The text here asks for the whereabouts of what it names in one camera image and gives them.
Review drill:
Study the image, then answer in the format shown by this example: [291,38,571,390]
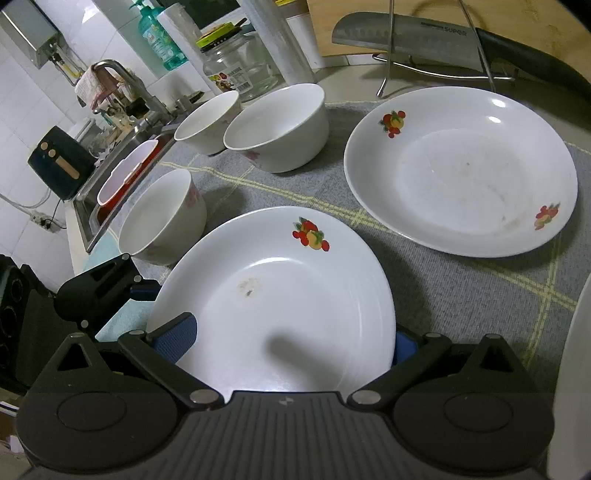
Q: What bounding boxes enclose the bamboo cutting board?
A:
[307,0,591,75]

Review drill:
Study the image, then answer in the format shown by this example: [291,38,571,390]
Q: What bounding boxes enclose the wall mounted metal box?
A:
[0,0,63,70]

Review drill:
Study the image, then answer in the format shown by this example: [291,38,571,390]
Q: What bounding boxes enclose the white paper towel roll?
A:
[154,2,204,61]

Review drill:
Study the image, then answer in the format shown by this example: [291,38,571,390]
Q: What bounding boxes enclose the white fruit print plate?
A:
[147,206,398,398]
[344,86,579,258]

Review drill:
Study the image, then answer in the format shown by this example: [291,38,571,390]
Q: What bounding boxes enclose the steel wire rack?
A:
[373,0,515,99]

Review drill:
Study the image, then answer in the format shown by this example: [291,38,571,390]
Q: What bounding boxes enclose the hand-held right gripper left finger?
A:
[32,313,222,411]

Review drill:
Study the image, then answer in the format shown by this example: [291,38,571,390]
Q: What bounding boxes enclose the grey checked mat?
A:
[99,99,591,393]

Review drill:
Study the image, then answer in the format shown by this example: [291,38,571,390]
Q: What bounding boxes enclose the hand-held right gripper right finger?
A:
[346,325,532,409]

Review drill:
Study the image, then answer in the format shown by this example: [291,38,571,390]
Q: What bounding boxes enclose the small white floral bowl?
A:
[174,90,242,156]

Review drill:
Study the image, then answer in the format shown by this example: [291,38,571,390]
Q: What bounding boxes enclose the teal cloth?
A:
[81,226,158,342]

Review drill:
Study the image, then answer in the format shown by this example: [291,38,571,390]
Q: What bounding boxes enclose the black handled kitchen knife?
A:
[331,13,587,104]

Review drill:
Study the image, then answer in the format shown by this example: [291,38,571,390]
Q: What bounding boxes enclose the white ceramic dish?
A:
[547,272,591,480]

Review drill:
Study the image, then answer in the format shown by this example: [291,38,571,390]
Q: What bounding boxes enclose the large white floral bowl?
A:
[223,84,329,174]

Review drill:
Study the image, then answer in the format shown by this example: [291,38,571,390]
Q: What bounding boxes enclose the steel faucet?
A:
[90,59,171,130]

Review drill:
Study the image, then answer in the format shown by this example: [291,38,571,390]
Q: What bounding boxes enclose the pink cloth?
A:
[76,65,121,109]

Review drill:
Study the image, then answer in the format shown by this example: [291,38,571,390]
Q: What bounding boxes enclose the black countertop appliance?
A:
[28,126,97,201]

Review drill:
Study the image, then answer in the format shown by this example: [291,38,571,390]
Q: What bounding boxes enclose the glass jar with green lid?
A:
[196,21,282,103]

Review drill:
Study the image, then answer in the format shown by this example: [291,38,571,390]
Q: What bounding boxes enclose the green dish soap bottle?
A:
[130,0,188,71]

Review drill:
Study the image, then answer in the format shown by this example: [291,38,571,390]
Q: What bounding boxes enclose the steel sink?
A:
[74,124,181,254]

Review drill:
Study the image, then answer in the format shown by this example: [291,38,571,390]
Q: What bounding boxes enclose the plastic wrap roll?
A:
[238,0,319,86]

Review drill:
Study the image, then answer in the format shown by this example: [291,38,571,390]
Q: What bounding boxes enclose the red and white basin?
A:
[97,140,160,217]

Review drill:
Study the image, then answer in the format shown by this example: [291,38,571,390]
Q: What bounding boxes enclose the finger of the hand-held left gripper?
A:
[54,253,161,330]

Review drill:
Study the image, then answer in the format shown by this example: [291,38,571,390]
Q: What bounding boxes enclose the white container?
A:
[284,0,326,70]

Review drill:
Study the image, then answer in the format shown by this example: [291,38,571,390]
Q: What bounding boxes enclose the white power strip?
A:
[30,210,68,234]

